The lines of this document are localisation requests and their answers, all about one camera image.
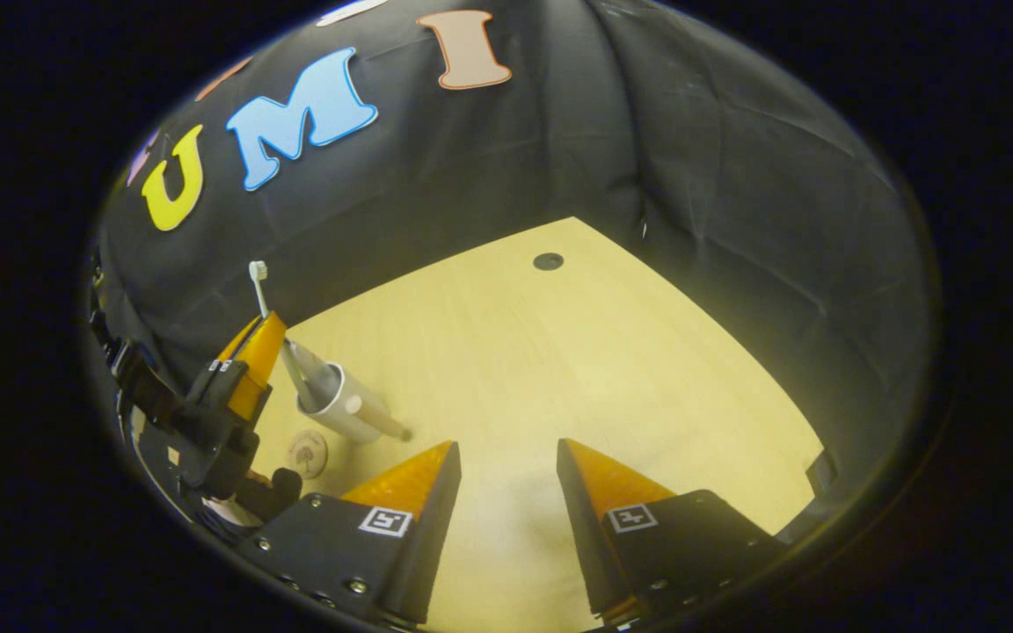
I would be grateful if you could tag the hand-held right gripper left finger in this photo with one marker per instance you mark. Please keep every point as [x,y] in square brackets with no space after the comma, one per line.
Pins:
[432,536]

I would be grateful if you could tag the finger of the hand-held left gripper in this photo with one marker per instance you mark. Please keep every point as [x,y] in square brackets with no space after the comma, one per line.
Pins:
[258,369]
[238,341]

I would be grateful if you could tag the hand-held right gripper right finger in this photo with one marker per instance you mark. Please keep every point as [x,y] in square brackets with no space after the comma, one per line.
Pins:
[586,545]

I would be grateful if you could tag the pale green toothbrush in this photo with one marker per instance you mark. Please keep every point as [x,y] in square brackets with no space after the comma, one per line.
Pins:
[258,281]

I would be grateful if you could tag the round cork coaster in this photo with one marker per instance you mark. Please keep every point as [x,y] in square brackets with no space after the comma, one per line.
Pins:
[307,454]

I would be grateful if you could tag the light wooden desktop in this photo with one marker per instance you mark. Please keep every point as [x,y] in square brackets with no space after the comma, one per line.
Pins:
[559,369]

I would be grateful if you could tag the black backdrop cloth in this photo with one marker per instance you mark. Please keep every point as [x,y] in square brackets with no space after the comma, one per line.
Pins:
[735,220]

